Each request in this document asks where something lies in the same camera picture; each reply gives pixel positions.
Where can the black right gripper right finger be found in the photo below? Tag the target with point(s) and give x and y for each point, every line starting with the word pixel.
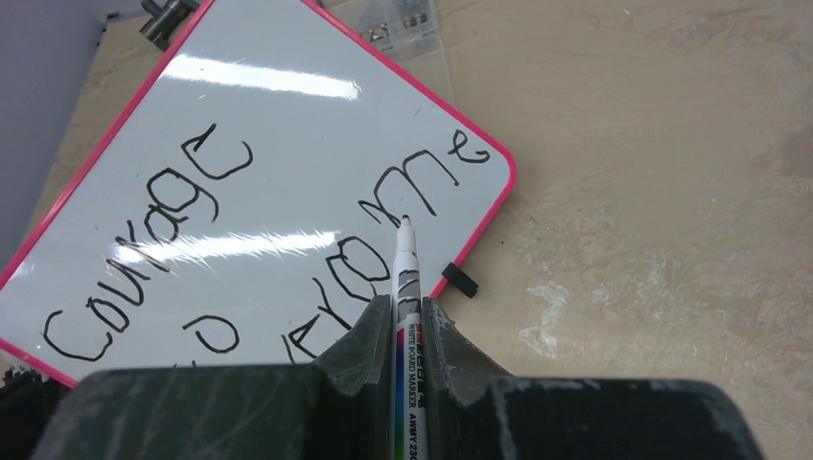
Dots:
pixel 478 410

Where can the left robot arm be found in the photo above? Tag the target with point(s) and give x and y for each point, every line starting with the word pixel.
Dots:
pixel 27 402

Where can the white dry erase marker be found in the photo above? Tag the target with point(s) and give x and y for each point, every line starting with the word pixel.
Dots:
pixel 408 415

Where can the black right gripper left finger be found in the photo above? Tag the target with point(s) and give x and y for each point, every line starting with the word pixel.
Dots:
pixel 332 408

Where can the black metal crank handle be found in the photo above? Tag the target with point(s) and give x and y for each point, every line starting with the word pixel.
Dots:
pixel 165 19

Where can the red framed whiteboard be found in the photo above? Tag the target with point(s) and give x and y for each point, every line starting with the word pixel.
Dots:
pixel 243 208

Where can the clear plastic box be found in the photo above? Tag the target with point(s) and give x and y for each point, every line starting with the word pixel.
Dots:
pixel 406 31

